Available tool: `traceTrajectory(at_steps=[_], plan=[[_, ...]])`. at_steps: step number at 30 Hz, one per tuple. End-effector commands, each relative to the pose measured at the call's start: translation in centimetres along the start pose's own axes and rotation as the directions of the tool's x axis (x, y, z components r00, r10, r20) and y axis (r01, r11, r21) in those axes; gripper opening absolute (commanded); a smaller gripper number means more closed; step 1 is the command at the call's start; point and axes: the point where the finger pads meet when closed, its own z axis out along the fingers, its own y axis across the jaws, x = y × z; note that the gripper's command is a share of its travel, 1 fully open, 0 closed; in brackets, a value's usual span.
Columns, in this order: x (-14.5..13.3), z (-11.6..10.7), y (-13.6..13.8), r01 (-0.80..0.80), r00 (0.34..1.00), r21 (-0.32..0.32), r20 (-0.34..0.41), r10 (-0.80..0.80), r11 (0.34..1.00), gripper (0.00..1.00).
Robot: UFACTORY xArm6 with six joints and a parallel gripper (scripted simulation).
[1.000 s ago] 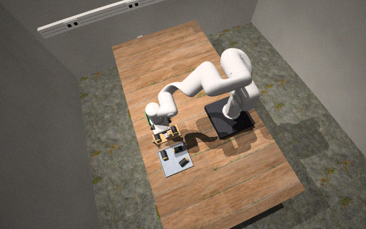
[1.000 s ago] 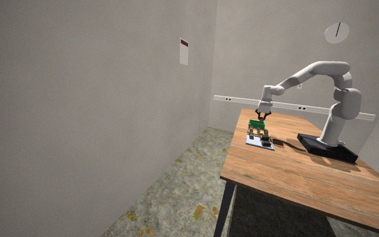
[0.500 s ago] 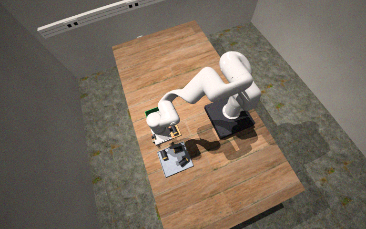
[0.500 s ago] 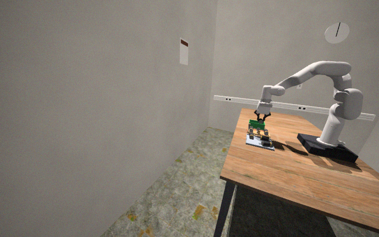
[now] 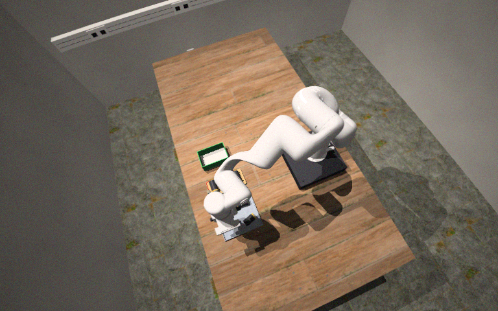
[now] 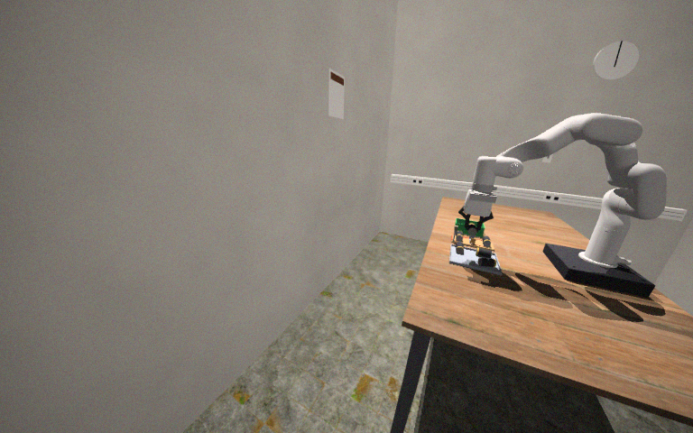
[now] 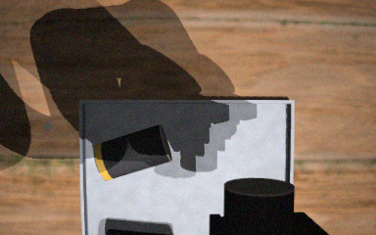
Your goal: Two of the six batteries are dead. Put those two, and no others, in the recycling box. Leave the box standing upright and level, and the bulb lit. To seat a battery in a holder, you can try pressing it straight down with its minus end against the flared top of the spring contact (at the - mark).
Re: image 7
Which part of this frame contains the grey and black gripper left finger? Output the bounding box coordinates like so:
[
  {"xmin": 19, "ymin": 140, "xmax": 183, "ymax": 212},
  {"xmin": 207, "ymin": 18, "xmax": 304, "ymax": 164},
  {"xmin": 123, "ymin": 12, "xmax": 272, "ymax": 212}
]
[{"xmin": 210, "ymin": 213, "xmax": 230, "ymax": 235}]

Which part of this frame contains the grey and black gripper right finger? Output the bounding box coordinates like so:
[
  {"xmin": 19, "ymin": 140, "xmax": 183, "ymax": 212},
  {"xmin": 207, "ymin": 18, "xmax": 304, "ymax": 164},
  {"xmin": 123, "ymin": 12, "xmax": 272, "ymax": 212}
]
[{"xmin": 293, "ymin": 212, "xmax": 329, "ymax": 235}]

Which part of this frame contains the white shallow tray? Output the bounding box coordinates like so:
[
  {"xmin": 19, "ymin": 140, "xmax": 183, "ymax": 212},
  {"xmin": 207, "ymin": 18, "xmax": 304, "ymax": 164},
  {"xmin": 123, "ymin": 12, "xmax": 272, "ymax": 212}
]
[{"xmin": 79, "ymin": 100, "xmax": 295, "ymax": 235}]

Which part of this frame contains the black battery with gold end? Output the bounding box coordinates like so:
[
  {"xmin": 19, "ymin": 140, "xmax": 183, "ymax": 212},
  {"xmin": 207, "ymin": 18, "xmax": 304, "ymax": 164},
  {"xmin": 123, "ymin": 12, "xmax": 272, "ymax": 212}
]
[
  {"xmin": 93, "ymin": 124, "xmax": 172, "ymax": 181},
  {"xmin": 106, "ymin": 229, "xmax": 172, "ymax": 235},
  {"xmin": 223, "ymin": 178, "xmax": 295, "ymax": 235}
]

